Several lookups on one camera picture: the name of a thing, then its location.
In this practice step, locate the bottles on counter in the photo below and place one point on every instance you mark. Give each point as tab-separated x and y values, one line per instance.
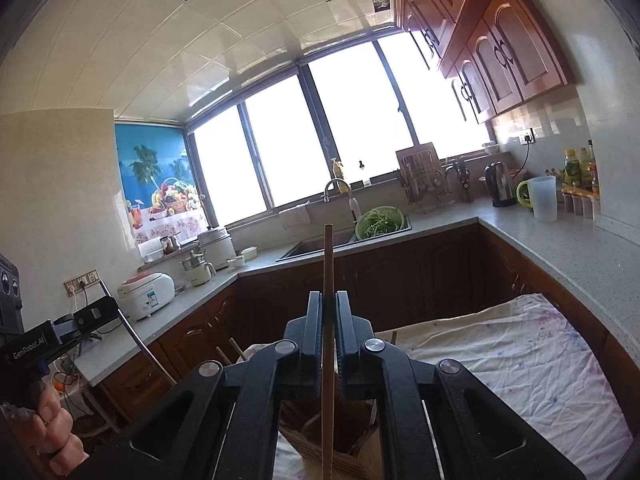
580	205

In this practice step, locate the green colander with vegetables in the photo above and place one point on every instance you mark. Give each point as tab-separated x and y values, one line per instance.
380	222

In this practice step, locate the knife block with scissors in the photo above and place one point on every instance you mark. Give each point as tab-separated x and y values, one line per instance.
464	182

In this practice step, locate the wall outlet with plug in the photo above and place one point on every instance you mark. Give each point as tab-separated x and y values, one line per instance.
526	136

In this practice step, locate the wall outlet strip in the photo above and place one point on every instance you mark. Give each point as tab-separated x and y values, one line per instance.
82	281

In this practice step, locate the wooden base cabinets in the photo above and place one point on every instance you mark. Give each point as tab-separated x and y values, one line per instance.
400	280

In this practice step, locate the yellow oil bottle green label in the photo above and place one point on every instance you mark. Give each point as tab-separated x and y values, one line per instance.
572	170

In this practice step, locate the wooden slatted utensil holder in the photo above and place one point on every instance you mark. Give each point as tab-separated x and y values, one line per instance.
312	465

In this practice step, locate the steel faucet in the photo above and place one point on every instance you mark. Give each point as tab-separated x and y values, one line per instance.
327	190

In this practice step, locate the white bowls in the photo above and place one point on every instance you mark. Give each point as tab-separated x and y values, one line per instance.
242	258

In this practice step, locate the white rice cooker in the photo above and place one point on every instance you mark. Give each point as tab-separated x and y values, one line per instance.
147	297

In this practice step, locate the white dish cloth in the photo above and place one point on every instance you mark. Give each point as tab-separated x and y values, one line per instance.
295	216

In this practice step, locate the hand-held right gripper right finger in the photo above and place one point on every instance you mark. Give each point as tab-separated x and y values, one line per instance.
342	340

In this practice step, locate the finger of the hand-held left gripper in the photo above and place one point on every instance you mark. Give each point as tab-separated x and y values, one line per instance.
72	334
97	312

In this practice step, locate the steel electric kettle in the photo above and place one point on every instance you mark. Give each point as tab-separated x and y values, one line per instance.
500	185

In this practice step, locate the clear bottle dark cap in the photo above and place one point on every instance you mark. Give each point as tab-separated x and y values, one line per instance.
364	175

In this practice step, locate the wooden cutting board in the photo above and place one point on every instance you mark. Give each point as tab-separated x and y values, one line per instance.
415	152

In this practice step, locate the kitchen window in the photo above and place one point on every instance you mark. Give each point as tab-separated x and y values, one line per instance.
350	110

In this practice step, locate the tropical fruit wall poster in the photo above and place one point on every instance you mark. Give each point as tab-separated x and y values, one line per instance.
150	170

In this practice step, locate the dark bottle red label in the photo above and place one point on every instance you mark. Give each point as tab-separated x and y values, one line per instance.
593	175

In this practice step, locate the white steamer pot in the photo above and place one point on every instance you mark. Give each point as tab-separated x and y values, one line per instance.
216	247

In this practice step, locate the wooden chopstick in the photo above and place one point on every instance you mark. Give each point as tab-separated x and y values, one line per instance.
328	270
221	356
235	350

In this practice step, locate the green cup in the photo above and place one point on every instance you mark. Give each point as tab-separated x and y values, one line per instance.
524	194

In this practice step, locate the metal chopstick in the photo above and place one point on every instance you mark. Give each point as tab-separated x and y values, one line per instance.
135	332

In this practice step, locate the steel kitchen sink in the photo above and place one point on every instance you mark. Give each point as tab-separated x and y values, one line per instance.
310	247

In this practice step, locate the person's left hand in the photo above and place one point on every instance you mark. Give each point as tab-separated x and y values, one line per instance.
50	425

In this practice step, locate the floral white tablecloth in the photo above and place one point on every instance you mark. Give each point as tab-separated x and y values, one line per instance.
500	360

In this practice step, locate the translucent plastic pitcher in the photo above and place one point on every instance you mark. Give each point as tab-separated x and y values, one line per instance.
544	200

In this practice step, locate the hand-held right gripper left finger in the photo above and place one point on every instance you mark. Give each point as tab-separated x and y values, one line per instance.
316	340

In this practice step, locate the speckled grey countertop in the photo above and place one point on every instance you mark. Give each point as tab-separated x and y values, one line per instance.
550	245

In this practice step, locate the wooden upper cabinets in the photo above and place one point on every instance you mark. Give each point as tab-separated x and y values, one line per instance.
510	60

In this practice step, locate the small white electric pot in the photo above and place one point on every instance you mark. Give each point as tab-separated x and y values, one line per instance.
199	270

